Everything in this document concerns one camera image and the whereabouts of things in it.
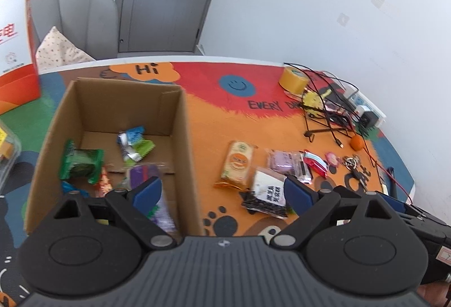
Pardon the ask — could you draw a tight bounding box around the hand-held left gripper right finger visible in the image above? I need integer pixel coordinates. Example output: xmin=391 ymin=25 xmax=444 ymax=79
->
xmin=271 ymin=176 xmax=406 ymax=252

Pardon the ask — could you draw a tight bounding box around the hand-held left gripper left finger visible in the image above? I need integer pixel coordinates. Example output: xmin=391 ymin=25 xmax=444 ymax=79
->
xmin=46 ymin=176 xmax=178 ymax=252

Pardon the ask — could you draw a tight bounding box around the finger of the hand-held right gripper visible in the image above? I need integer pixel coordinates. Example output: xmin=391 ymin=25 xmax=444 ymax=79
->
xmin=375 ymin=190 xmax=445 ymax=227

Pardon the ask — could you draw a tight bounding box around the long purple snack packet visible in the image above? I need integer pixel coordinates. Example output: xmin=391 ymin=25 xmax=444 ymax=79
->
xmin=125 ymin=164 xmax=177 ymax=234

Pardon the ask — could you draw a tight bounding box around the black white snack packet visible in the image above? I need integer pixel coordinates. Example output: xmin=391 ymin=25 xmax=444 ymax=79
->
xmin=241 ymin=166 xmax=288 ymax=220

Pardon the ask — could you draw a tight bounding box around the pale purple snack packet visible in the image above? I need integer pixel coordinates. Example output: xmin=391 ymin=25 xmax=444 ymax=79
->
xmin=266 ymin=149 xmax=315 ymax=185

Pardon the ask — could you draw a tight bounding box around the red white snack packet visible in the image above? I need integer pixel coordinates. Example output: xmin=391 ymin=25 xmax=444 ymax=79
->
xmin=302 ymin=150 xmax=329 ymax=176

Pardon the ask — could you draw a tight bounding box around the green silver candy packet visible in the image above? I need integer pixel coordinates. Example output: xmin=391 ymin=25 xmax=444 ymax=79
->
xmin=121 ymin=139 xmax=156 ymax=167

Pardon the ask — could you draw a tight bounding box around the orange red snack packet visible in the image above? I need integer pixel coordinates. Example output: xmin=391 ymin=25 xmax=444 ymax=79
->
xmin=94 ymin=167 xmax=112 ymax=199

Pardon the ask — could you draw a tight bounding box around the blue silver candy packet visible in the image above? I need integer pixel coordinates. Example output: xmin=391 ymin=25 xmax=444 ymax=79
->
xmin=117 ymin=126 xmax=147 ymax=153

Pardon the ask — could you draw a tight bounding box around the yellow smiley cake packet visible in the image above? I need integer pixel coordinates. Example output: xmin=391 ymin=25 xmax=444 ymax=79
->
xmin=214 ymin=140 xmax=258 ymax=192

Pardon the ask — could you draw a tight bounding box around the large green snack packet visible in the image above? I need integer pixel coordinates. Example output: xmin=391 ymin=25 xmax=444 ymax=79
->
xmin=61 ymin=139 xmax=105 ymax=185

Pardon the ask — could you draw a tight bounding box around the cardboard box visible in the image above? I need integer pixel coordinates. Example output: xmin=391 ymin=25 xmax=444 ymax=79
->
xmin=23 ymin=77 xmax=205 ymax=247

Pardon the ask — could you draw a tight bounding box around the bunch of keys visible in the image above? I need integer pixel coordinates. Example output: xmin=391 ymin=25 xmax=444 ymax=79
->
xmin=341 ymin=155 xmax=371 ymax=185

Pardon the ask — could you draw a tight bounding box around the black charger adapter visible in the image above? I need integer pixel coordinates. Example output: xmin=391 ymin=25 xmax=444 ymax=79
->
xmin=359 ymin=111 xmax=378 ymax=128

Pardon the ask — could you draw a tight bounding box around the yellow plush toy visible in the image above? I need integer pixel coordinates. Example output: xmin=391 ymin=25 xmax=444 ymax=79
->
xmin=299 ymin=88 xmax=332 ymax=114

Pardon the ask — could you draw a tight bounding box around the white power strip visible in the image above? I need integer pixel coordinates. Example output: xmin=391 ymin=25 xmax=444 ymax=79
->
xmin=337 ymin=83 xmax=387 ymax=128

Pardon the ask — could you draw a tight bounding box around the yellow tape roll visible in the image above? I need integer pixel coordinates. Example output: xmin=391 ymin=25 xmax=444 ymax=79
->
xmin=278 ymin=67 xmax=309 ymax=96

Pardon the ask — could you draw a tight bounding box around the colourful printed table mat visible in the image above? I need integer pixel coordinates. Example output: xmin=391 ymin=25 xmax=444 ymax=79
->
xmin=0 ymin=60 xmax=417 ymax=307

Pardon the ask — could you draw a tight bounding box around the clear plastic clamshell container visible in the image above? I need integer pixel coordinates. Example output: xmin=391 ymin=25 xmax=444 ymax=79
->
xmin=0 ymin=119 xmax=22 ymax=188

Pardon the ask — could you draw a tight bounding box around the polka dot cushion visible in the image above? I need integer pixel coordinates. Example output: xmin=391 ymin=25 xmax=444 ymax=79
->
xmin=35 ymin=25 xmax=96 ymax=73

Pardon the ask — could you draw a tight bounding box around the grey chair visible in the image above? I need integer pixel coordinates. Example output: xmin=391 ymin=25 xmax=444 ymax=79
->
xmin=30 ymin=0 xmax=121 ymax=63

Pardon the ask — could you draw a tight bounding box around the orange white paper bag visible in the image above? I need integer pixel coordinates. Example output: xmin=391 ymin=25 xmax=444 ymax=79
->
xmin=0 ymin=0 xmax=40 ymax=116

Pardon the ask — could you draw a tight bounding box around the red wire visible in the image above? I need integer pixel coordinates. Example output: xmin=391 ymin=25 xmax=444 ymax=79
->
xmin=359 ymin=130 xmax=424 ymax=210

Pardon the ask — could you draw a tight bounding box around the black wire stand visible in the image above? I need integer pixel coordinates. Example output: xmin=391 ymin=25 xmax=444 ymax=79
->
xmin=303 ymin=105 xmax=357 ymax=144

